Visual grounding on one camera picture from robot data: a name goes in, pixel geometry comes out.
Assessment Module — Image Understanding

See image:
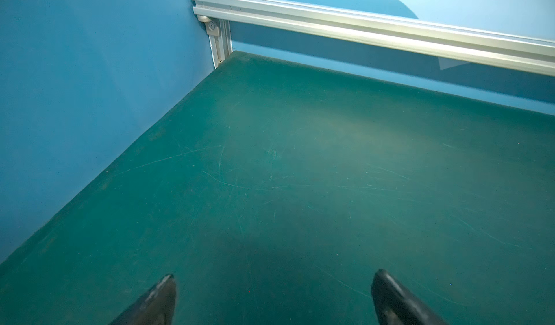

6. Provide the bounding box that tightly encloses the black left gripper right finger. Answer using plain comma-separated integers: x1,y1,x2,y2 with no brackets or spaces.
371,269,447,325

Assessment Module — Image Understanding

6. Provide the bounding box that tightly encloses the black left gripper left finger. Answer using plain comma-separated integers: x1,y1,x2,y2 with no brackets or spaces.
110,274,177,325

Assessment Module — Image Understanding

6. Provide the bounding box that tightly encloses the aluminium frame left post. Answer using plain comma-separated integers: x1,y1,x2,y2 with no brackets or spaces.
197,16,233,68

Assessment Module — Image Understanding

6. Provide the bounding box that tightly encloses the aluminium frame back rail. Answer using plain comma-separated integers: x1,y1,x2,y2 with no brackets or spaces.
192,0,554,76

